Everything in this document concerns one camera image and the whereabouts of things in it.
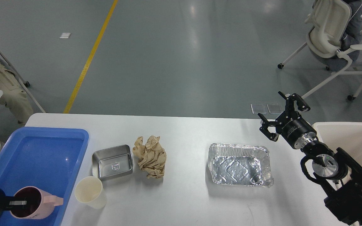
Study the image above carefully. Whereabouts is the beige plastic bin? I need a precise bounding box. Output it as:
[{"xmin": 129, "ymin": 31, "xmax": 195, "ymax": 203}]
[{"xmin": 312, "ymin": 122, "xmax": 362, "ymax": 220}]

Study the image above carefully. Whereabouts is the pink mug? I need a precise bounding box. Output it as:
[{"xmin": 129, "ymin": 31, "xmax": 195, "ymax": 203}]
[{"xmin": 10, "ymin": 186, "xmax": 63, "ymax": 220}]

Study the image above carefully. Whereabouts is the blue plastic tray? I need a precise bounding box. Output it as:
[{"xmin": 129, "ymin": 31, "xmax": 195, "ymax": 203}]
[{"xmin": 0, "ymin": 127, "xmax": 89, "ymax": 226}]

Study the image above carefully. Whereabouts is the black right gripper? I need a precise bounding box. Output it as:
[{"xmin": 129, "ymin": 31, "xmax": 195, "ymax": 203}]
[{"xmin": 258, "ymin": 91, "xmax": 316, "ymax": 149}]

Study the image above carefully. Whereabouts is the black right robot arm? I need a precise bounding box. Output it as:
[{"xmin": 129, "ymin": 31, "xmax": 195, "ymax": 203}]
[{"xmin": 258, "ymin": 91, "xmax": 362, "ymax": 226}]

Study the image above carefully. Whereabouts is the white office chair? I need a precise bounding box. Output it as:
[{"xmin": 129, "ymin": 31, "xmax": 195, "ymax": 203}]
[{"xmin": 278, "ymin": 0, "xmax": 362, "ymax": 100}]

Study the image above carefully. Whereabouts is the aluminium foil container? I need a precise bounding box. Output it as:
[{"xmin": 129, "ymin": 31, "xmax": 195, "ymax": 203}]
[{"xmin": 208, "ymin": 143, "xmax": 273, "ymax": 187}]

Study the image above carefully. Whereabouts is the small stainless steel tray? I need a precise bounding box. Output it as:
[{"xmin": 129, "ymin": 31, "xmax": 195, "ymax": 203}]
[{"xmin": 91, "ymin": 145, "xmax": 133, "ymax": 181}]

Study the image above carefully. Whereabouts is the brown paper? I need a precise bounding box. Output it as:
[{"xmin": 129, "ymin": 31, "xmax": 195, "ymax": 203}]
[{"xmin": 132, "ymin": 135, "xmax": 167, "ymax": 179}]

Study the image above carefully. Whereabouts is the white paper cup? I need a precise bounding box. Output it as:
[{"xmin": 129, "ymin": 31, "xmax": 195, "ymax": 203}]
[{"xmin": 74, "ymin": 176, "xmax": 107, "ymax": 209}]

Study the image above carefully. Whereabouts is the seated person in jeans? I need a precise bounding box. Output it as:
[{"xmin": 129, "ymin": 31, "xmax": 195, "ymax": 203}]
[{"xmin": 326, "ymin": 0, "xmax": 362, "ymax": 71}]

